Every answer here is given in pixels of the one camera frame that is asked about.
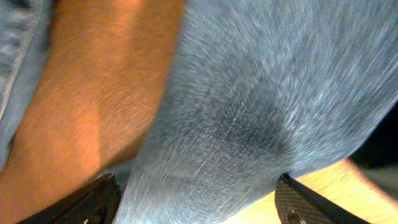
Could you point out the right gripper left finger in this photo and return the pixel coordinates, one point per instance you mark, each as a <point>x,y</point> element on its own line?
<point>95,203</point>

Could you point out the blue denim jeans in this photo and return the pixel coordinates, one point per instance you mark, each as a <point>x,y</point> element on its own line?
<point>204,104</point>

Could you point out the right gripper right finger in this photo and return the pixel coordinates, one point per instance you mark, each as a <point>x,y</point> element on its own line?
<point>297,204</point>

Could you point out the black garment with red trim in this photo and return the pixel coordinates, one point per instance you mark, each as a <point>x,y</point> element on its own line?
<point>380,149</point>

